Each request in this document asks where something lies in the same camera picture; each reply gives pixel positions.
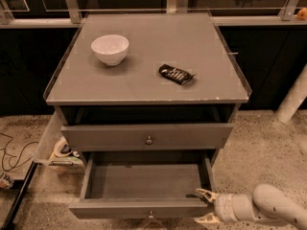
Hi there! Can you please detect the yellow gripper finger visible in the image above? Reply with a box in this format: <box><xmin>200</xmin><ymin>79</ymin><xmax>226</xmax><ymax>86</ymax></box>
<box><xmin>196</xmin><ymin>189</ymin><xmax>219</xmax><ymax>203</ymax></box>
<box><xmin>194</xmin><ymin>213</ymin><xmax>220</xmax><ymax>224</ymax></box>

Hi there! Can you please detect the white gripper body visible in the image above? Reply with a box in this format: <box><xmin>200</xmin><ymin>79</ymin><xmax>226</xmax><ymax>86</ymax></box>
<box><xmin>214</xmin><ymin>194</ymin><xmax>259</xmax><ymax>223</ymax></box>

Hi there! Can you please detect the grey drawer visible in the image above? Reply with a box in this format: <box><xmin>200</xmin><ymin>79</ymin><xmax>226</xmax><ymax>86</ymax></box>
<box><xmin>61</xmin><ymin>124</ymin><xmax>233</xmax><ymax>151</ymax></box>
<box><xmin>69</xmin><ymin>150</ymin><xmax>214</xmax><ymax>219</ymax></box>

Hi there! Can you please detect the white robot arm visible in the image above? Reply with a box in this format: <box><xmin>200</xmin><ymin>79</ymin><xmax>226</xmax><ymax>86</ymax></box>
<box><xmin>200</xmin><ymin>72</ymin><xmax>307</xmax><ymax>230</ymax></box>

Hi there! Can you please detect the grey top drawer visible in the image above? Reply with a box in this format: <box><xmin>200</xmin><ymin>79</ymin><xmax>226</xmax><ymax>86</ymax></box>
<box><xmin>61</xmin><ymin>124</ymin><xmax>233</xmax><ymax>151</ymax></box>

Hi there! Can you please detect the grey drawer cabinet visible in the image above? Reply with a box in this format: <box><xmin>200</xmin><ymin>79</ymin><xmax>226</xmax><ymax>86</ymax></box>
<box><xmin>43</xmin><ymin>12</ymin><xmax>253</xmax><ymax>168</ymax></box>

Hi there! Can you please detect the black snack wrapper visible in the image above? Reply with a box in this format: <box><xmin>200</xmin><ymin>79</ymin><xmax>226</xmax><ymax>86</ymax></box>
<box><xmin>158</xmin><ymin>64</ymin><xmax>194</xmax><ymax>85</ymax></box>

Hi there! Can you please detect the tape roll in bin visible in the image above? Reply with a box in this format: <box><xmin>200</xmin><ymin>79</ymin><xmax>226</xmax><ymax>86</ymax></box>
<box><xmin>54</xmin><ymin>137</ymin><xmax>72</xmax><ymax>157</ymax></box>

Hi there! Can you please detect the clear plastic bin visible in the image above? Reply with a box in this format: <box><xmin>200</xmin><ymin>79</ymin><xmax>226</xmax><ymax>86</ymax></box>
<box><xmin>34</xmin><ymin>113</ymin><xmax>84</xmax><ymax>174</ymax></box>

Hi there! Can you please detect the white ceramic bowl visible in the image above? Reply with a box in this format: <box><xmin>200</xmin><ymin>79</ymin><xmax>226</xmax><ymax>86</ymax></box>
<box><xmin>91</xmin><ymin>34</ymin><xmax>130</xmax><ymax>66</ymax></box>

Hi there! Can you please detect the orange fruit on ledge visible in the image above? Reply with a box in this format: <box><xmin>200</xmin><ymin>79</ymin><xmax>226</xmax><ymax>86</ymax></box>
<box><xmin>296</xmin><ymin>8</ymin><xmax>307</xmax><ymax>20</ymax></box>

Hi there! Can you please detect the black floor cable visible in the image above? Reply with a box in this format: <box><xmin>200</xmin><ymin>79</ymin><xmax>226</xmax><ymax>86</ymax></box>
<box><xmin>0</xmin><ymin>131</ymin><xmax>39</xmax><ymax>173</ymax></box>

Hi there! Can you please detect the metal window railing frame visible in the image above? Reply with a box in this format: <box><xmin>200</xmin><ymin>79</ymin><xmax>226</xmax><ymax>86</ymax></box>
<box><xmin>0</xmin><ymin>0</ymin><xmax>307</xmax><ymax>28</ymax></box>

